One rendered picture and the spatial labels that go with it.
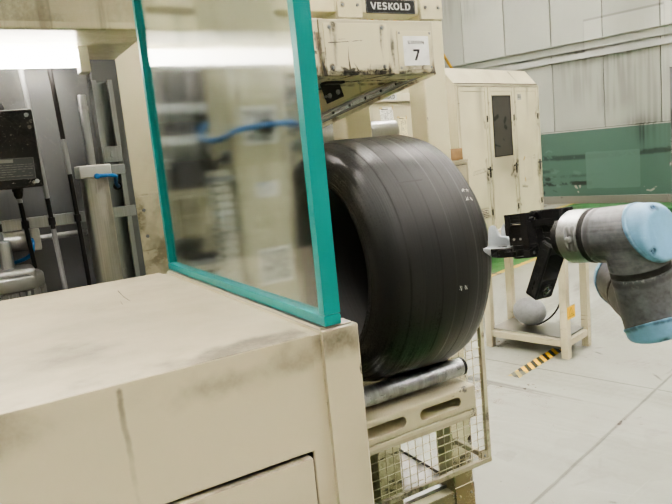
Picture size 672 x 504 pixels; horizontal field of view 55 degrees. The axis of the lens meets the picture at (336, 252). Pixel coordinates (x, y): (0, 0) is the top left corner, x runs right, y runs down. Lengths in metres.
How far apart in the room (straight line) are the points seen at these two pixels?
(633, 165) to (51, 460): 12.74
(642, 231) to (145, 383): 0.73
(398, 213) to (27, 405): 0.89
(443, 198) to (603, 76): 12.05
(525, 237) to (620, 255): 0.19
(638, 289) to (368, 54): 1.02
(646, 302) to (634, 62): 12.14
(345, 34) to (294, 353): 1.26
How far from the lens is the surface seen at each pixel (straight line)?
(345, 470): 0.70
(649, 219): 1.04
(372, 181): 1.33
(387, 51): 1.84
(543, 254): 1.17
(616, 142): 13.16
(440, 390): 1.57
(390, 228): 1.29
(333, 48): 1.75
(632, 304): 1.08
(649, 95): 13.04
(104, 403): 0.58
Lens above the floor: 1.44
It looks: 9 degrees down
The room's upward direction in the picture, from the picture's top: 6 degrees counter-clockwise
